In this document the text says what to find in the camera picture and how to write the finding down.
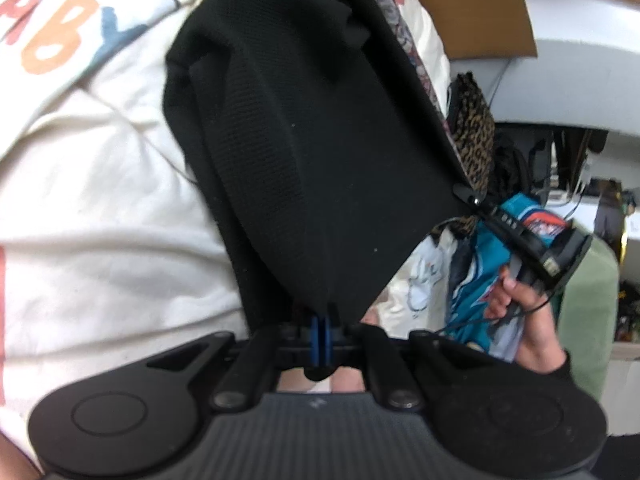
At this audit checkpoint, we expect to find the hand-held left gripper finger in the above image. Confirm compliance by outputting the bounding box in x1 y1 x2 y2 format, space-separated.
321 315 496 413
147 315 321 413

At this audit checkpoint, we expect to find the black cable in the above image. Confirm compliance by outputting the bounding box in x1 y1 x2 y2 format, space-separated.
434 260 561 336

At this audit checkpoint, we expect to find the brown cardboard sheet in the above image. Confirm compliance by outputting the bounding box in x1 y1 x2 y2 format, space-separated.
395 0 539 61

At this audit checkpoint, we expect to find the person's right forearm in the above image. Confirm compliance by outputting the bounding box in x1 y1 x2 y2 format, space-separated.
520 349 574 378

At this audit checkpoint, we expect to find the black bear patterned jacket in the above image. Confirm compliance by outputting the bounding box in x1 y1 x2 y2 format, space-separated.
162 0 493 382

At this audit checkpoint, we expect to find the leopard print garment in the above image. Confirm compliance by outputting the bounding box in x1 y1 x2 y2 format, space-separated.
430 72 497 241

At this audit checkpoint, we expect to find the teal printed garment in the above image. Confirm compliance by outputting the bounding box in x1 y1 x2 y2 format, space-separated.
446 194 572 362

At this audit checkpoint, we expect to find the cream bear printed bedsheet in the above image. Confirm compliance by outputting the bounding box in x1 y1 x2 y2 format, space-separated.
0 0 453 463

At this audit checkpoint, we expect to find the white desk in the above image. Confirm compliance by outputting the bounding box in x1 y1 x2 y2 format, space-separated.
450 0 640 137

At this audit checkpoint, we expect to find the person's right hand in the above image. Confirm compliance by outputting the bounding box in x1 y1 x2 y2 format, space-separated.
484 265 563 372

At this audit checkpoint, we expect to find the pale green cloth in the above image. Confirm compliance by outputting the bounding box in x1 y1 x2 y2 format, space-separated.
554 240 622 403

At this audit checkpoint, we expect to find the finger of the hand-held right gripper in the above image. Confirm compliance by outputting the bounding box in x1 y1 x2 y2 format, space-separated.
452 185 544 262

